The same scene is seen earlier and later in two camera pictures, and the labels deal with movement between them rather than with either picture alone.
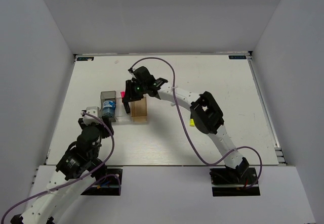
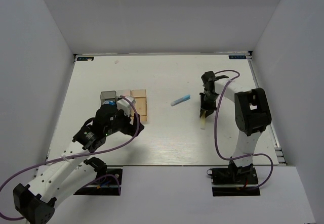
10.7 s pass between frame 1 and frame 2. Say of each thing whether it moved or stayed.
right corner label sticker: stayed
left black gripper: moved
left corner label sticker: stayed
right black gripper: moved
